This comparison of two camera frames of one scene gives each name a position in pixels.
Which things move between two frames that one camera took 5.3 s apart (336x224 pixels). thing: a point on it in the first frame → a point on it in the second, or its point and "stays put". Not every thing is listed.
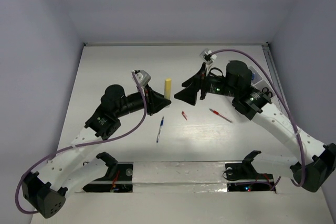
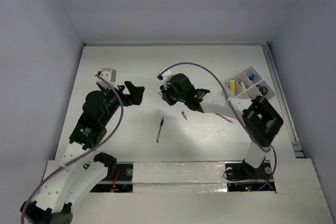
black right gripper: (189, 94) → (166, 95)
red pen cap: (184, 115) stays put
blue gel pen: (160, 128) stays put
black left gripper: (155, 101) → (135, 95)
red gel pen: (217, 112) stays put
